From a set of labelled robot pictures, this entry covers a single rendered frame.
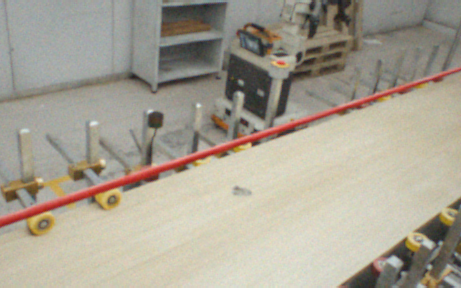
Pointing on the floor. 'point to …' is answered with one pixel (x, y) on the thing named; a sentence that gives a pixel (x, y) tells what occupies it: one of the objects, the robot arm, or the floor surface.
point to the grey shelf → (144, 56)
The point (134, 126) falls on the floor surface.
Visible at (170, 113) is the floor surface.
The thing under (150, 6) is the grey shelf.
